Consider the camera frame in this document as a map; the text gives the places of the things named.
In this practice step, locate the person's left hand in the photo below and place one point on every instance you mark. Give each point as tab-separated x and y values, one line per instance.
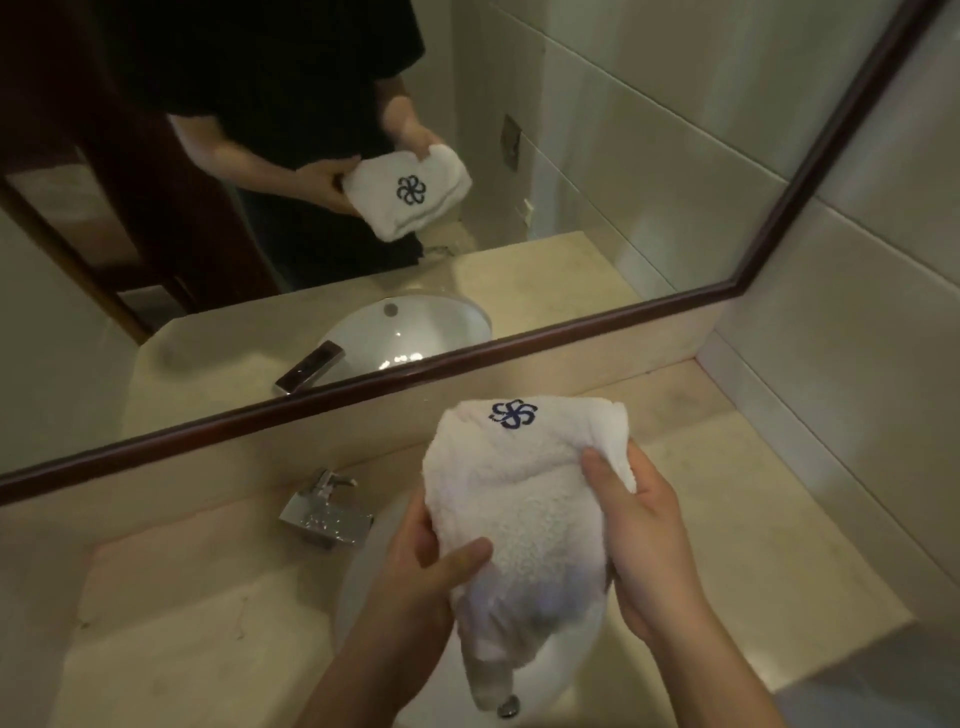
420	592

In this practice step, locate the person's right hand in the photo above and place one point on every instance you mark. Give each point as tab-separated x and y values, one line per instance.
645	540

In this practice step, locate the mirror with dark wooden frame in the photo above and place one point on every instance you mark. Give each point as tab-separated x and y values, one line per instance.
525	187

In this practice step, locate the chrome faucet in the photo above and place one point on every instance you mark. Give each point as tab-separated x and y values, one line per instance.
322	517

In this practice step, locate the white towel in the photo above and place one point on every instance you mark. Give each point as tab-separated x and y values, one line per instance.
517	510

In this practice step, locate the white ceramic sink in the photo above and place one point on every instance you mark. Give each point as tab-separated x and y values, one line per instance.
570	675

